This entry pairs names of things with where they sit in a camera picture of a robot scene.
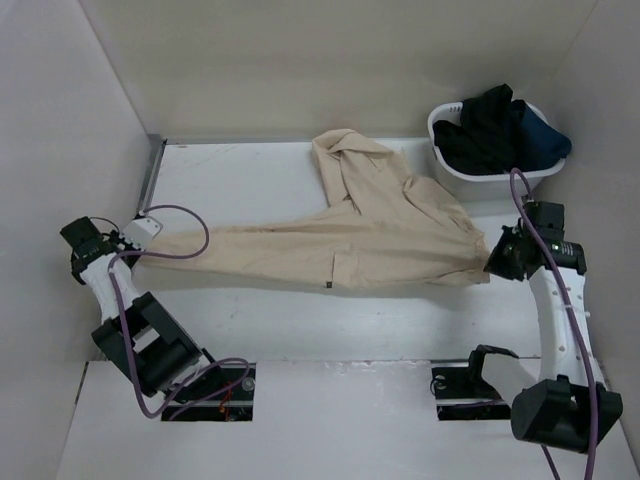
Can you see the beige trousers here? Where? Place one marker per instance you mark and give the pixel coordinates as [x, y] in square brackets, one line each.
[384, 226]

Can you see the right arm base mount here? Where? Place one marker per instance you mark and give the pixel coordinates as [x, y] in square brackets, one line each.
[458, 397]

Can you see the black garment in basket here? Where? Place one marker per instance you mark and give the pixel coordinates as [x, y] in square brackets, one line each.
[482, 142]

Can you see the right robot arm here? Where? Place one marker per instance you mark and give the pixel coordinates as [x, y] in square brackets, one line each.
[564, 406]

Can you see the white laundry basket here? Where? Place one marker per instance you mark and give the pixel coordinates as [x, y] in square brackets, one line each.
[476, 188]

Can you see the dark blue garment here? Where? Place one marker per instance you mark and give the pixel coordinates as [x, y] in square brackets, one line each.
[538, 146]

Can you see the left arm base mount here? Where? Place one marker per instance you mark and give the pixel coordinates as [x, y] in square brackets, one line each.
[224, 395]

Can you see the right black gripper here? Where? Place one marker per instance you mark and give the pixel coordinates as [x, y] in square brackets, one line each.
[496, 265]

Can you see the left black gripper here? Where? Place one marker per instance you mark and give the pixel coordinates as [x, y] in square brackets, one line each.
[114, 238]

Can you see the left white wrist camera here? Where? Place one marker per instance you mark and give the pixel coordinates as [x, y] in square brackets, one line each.
[141, 231]

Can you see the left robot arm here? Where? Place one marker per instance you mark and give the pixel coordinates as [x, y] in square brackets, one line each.
[137, 334]

